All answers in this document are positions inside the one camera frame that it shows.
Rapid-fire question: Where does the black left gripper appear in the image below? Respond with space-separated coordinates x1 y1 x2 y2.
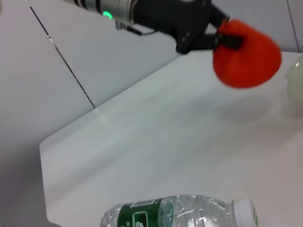
131 0 242 54

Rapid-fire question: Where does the orange-red round fruit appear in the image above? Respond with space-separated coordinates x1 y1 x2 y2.
212 19 283 89

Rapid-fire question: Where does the clear water bottle green label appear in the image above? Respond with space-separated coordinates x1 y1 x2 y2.
99 193 259 227

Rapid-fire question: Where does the pale green glass fruit bowl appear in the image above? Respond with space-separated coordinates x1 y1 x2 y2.
283 55 303 116

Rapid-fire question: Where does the left arm black connector cable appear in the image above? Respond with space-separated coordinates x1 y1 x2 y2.
115 20 161 36

